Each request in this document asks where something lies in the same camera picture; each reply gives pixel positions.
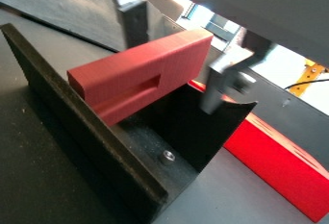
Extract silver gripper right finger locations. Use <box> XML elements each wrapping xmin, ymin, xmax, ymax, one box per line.
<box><xmin>199</xmin><ymin>30</ymin><xmax>272</xmax><ymax>114</ymax></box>

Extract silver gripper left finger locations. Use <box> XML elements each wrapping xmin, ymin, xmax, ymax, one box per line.
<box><xmin>112</xmin><ymin>0</ymin><xmax>148</xmax><ymax>48</ymax></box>

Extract red double-square block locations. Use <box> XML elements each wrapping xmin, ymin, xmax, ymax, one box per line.
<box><xmin>66</xmin><ymin>29</ymin><xmax>212</xmax><ymax>125</ymax></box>

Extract red shape-sorting board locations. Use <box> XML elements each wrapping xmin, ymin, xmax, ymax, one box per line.
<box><xmin>187</xmin><ymin>79</ymin><xmax>329</xmax><ymax>224</ymax></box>

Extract black curved holder stand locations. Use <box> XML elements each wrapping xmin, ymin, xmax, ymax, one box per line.
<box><xmin>0</xmin><ymin>24</ymin><xmax>252</xmax><ymax>223</ymax></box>

